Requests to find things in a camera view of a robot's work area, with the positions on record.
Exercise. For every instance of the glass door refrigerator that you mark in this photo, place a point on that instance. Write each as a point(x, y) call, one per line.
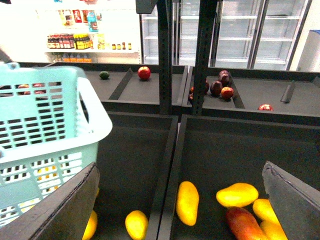
point(247, 34)

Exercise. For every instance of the red yellow mango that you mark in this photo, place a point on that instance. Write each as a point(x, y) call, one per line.
point(243, 224)

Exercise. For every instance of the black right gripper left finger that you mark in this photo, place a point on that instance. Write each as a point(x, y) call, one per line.
point(63, 215)

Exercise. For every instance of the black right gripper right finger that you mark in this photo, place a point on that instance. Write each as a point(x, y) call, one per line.
point(295, 203)

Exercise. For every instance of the white grocery shelf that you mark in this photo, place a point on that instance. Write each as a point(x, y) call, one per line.
point(90, 31)

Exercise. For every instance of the light blue plastic basket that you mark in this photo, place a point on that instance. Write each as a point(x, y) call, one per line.
point(51, 123)

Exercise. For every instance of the green avocado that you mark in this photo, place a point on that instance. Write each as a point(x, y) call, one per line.
point(104, 75)

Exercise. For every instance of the black display shelf frame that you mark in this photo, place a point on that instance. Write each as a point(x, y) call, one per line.
point(146, 156)

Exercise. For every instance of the dark red apple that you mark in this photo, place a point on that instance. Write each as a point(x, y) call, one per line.
point(224, 78)
point(216, 88)

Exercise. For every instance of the orange red apple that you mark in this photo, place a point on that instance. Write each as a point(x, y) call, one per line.
point(227, 93)

